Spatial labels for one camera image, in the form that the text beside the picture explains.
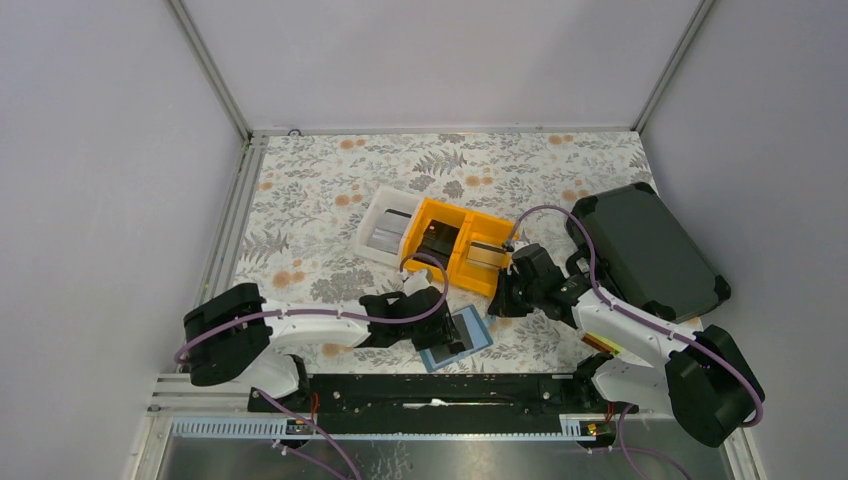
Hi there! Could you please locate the black card pocket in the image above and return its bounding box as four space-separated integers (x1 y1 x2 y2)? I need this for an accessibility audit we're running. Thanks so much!
451 313 476 353

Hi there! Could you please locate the blue card holder wallet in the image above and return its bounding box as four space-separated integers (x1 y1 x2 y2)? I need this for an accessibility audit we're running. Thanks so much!
420 305 494 373

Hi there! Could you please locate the yellow card storage bin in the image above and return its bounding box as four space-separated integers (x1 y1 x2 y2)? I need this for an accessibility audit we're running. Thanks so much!
401 198 517 299

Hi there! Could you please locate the white card storage bin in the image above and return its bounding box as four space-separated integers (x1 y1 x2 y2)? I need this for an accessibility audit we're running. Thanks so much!
352 185 423 267

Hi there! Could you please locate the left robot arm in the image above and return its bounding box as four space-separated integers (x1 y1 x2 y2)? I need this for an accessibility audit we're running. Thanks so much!
174 283 466 411

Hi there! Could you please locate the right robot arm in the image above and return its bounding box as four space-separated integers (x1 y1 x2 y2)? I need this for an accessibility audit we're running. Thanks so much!
489 244 765 447

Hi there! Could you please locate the small yellow green block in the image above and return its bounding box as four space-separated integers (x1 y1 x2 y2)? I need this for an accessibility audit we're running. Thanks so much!
581 333 622 355

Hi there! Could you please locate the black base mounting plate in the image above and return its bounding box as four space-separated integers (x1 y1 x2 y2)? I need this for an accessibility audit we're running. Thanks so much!
277 354 625 436

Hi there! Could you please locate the black hard case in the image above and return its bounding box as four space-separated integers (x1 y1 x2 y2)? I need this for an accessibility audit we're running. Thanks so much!
571 182 731 323

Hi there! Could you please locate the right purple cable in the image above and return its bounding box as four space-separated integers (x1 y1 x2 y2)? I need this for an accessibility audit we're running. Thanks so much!
506 205 765 425

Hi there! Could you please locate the purple cable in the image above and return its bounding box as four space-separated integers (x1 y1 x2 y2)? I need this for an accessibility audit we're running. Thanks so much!
174 252 450 367
506 205 765 425

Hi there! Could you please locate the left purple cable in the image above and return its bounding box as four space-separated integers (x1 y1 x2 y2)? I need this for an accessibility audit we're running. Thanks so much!
174 252 450 367

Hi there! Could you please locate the slotted aluminium cable rail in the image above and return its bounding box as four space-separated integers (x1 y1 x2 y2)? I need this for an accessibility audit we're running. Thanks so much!
171 416 317 440

